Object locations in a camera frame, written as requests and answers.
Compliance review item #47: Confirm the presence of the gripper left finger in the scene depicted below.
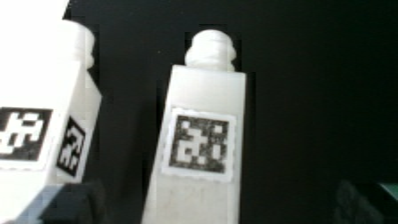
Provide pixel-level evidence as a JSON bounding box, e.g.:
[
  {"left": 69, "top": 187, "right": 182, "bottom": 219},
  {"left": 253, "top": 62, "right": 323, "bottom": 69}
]
[{"left": 38, "top": 182, "right": 106, "bottom": 224}]

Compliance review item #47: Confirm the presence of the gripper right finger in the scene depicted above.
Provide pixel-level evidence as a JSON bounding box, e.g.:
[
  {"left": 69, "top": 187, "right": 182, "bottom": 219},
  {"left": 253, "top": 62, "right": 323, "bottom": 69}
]
[{"left": 332, "top": 180, "right": 398, "bottom": 224}]

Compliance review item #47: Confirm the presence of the white table leg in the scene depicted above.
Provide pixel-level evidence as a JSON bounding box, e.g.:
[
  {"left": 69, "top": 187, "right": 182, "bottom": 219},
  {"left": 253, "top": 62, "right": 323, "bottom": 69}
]
[
  {"left": 140, "top": 30, "right": 246, "bottom": 224},
  {"left": 0, "top": 0, "right": 101, "bottom": 224}
]

